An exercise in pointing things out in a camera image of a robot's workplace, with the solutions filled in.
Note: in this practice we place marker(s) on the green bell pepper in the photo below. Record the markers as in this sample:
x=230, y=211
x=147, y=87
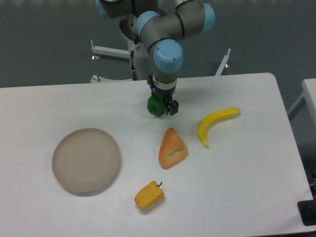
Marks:
x=156, y=106

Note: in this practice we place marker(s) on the beige round plate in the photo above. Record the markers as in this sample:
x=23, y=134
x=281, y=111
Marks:
x=86, y=162

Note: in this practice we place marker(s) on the white side table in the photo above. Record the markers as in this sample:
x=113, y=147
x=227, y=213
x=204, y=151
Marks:
x=307, y=97

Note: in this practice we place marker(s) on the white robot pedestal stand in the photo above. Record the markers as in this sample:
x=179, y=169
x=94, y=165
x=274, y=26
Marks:
x=140, y=61

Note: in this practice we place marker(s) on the yellow banana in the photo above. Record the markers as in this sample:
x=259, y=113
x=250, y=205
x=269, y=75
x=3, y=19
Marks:
x=213, y=118

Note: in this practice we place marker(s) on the orange bread slice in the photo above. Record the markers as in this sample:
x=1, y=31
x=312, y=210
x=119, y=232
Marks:
x=172, y=150

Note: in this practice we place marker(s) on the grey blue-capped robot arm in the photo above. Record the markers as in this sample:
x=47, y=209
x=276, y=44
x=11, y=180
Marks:
x=159, y=35

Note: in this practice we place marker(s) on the black box at edge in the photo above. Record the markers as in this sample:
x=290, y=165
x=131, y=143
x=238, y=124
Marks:
x=307, y=209

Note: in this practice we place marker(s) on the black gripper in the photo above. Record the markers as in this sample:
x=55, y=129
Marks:
x=164, y=91

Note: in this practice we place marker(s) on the yellow bell pepper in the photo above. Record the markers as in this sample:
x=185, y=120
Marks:
x=149, y=195

